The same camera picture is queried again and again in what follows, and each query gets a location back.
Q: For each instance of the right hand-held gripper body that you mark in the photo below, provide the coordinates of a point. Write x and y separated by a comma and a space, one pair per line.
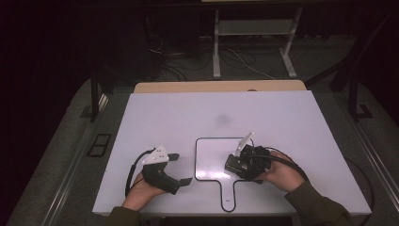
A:
255, 161

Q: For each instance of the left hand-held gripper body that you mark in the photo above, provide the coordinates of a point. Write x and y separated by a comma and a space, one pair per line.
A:
158, 177

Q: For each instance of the black eraser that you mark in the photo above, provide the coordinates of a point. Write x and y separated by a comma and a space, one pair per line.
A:
236, 166

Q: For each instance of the person's left hand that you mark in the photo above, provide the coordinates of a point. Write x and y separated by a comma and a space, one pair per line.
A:
139, 195

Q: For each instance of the person's right hand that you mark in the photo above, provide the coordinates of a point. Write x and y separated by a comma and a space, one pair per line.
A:
282, 175

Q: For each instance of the large white board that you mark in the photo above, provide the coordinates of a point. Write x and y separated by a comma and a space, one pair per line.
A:
188, 113

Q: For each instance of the wooden table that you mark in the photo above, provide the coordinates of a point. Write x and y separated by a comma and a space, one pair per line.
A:
219, 86

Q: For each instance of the black metal stand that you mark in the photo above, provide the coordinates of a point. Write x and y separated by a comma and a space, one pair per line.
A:
353, 94
94, 94

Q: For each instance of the white metal stand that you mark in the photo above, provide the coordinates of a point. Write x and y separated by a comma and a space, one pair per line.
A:
254, 27

